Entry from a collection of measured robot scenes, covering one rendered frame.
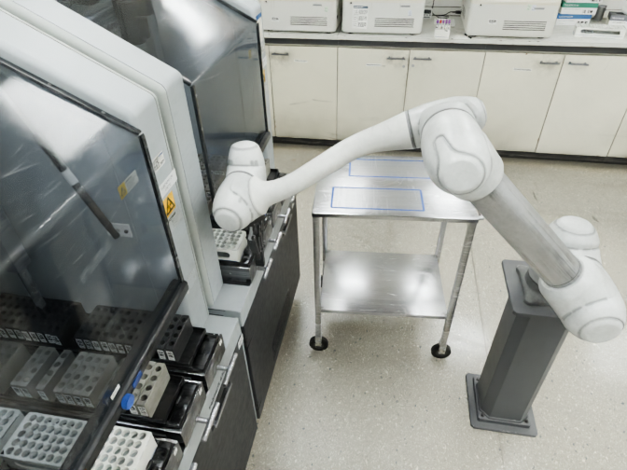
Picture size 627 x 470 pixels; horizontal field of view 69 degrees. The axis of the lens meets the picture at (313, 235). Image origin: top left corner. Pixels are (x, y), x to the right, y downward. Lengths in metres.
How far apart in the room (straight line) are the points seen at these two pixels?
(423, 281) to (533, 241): 1.06
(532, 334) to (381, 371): 0.76
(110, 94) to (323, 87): 2.76
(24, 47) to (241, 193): 0.52
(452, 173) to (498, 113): 2.76
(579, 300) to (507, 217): 0.33
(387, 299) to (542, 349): 0.68
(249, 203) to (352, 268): 1.17
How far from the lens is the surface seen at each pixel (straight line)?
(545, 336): 1.74
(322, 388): 2.14
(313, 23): 3.53
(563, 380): 2.41
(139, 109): 1.01
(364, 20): 3.49
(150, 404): 1.16
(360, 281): 2.18
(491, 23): 3.53
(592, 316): 1.36
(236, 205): 1.13
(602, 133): 4.01
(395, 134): 1.20
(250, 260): 1.50
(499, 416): 2.13
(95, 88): 1.02
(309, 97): 3.70
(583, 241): 1.51
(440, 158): 1.00
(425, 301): 2.12
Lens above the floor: 1.79
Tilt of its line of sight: 38 degrees down
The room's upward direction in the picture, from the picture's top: 1 degrees counter-clockwise
